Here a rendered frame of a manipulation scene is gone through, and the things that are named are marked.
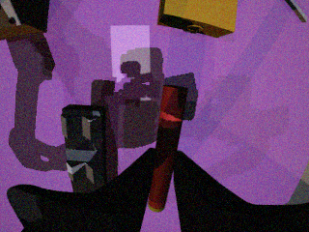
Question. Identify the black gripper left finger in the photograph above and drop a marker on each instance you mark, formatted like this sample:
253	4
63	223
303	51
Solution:
118	206

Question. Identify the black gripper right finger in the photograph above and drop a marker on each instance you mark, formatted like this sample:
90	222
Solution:
206	206

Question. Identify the dark red cylinder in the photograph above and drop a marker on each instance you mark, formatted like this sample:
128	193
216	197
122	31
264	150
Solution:
169	128

